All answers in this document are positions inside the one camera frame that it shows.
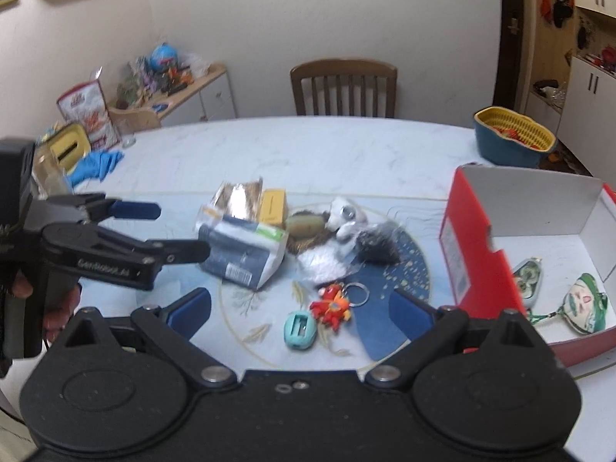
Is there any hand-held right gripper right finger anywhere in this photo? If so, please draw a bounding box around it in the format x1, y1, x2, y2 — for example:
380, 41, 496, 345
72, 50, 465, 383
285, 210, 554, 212
363, 289, 544, 388

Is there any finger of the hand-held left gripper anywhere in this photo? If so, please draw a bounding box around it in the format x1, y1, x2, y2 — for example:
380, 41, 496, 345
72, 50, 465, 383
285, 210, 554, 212
89, 197, 162, 222
90, 228, 211, 266

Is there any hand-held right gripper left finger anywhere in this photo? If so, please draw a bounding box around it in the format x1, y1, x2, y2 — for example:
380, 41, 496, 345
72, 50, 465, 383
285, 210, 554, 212
60, 288, 238, 388

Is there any blue and white bag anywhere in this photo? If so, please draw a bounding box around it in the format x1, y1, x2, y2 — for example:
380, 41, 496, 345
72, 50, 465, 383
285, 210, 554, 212
196, 207, 290, 292

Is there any silver foil bag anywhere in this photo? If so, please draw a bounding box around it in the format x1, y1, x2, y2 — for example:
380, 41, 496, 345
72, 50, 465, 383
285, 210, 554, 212
212, 178, 264, 222

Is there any red figure keychain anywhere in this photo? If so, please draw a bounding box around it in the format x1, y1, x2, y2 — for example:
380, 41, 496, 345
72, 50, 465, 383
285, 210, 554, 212
309, 283, 370, 332

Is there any bag of white granules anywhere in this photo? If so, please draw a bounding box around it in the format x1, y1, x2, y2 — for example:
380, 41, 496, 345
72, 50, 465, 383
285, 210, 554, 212
297, 245, 359, 285

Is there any red cardboard box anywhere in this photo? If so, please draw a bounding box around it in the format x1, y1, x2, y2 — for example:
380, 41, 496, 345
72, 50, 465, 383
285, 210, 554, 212
439, 164, 616, 369

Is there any teal pencil sharpener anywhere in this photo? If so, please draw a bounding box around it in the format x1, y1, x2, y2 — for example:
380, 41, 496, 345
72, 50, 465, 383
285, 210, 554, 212
284, 311, 317, 350

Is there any green printed pouch with tassel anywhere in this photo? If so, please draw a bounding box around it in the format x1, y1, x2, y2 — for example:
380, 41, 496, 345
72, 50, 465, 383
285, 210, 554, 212
527, 273, 608, 335

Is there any person's left hand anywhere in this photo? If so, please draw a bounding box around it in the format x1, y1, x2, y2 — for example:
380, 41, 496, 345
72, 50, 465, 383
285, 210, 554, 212
10, 269, 84, 343

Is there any yellow tissue box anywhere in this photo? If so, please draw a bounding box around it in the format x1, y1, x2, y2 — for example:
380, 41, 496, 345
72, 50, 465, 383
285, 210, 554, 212
41, 124, 92, 174

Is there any blue glove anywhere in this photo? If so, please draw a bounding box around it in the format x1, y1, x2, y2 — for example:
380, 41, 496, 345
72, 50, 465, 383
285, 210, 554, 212
67, 150, 125, 188

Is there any clear drinking glass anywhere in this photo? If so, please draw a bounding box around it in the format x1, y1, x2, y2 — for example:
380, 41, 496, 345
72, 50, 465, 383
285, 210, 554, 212
118, 118, 138, 149

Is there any small wooden chair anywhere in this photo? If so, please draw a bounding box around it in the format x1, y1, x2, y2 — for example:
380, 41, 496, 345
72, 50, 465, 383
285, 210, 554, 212
108, 106, 162, 131

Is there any red and white snack bag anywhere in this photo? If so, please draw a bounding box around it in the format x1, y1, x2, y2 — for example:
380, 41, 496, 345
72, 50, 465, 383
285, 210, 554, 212
57, 80, 121, 151

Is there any white plush toy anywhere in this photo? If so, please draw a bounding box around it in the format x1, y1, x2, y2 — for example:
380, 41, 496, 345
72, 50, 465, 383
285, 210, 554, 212
327, 197, 369, 244

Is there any green and white oval pouch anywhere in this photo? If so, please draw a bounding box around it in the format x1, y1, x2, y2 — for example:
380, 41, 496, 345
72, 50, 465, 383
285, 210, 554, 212
511, 257, 544, 310

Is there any kiwi fruit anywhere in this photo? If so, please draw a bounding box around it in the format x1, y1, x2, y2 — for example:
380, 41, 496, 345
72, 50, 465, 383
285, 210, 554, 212
286, 214, 328, 238

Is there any pile of toys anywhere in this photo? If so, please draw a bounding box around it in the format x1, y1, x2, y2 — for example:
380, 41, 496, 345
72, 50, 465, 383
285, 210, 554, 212
115, 44, 213, 107

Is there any white cabinet with wooden top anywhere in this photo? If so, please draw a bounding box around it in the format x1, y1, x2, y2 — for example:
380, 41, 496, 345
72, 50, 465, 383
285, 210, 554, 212
108, 62, 238, 131

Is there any blue globe ball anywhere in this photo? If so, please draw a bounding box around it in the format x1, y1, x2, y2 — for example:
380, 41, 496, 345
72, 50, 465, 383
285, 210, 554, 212
150, 44, 180, 72

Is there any yellow and blue strainer basket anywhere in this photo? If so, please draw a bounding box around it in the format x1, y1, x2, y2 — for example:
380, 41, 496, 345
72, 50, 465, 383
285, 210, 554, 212
473, 106, 558, 168

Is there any pile of strawberries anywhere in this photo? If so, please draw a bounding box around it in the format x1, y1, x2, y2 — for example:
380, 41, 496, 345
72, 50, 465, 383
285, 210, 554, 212
495, 127, 535, 144

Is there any dark wooden chair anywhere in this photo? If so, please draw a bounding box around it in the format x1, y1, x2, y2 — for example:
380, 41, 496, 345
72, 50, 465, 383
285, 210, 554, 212
290, 60, 398, 119

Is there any white cupboard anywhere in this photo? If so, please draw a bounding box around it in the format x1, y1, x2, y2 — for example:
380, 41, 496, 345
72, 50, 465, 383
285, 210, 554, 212
557, 55, 616, 176

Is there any dark door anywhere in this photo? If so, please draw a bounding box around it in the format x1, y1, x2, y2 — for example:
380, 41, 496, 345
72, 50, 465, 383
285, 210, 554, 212
500, 0, 536, 112

